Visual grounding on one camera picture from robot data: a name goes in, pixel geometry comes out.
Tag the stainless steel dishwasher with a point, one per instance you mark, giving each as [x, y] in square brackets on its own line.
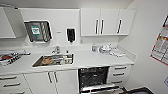
[95, 80]

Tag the dish soap bottle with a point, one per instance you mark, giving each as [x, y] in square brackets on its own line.
[94, 48]

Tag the small metal sink knob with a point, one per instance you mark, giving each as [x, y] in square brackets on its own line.
[67, 51]

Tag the black soap dispenser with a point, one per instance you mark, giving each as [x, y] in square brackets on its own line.
[70, 34]

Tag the white mug red print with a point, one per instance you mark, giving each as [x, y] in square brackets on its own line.
[65, 59]

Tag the chrome sink faucet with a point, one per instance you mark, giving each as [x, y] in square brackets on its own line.
[55, 50]

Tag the brown food container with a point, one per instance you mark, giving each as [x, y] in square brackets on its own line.
[47, 60]

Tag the white narrow drawer unit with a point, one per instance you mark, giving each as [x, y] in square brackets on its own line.
[119, 75]

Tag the stainless steel sink basin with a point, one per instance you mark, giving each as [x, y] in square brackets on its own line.
[38, 62]

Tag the white two-door base cabinet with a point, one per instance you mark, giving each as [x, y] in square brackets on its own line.
[50, 83]

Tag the grey paper towel dispenser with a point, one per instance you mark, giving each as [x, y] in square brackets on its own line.
[37, 31]

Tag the green-lid waste bin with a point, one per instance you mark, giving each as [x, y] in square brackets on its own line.
[141, 90]

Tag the grey dish drying rack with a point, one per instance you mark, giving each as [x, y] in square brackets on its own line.
[11, 57]

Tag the white drawer stack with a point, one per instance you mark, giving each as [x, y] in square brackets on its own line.
[13, 85]

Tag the small wall label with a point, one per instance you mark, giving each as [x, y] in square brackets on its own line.
[58, 32]

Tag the white wall cabinet three doors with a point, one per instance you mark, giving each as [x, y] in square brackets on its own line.
[108, 21]

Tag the large printed wall poster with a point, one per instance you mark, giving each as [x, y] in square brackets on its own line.
[161, 43]

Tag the white wall cabinet wide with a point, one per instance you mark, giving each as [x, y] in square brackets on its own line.
[10, 23]

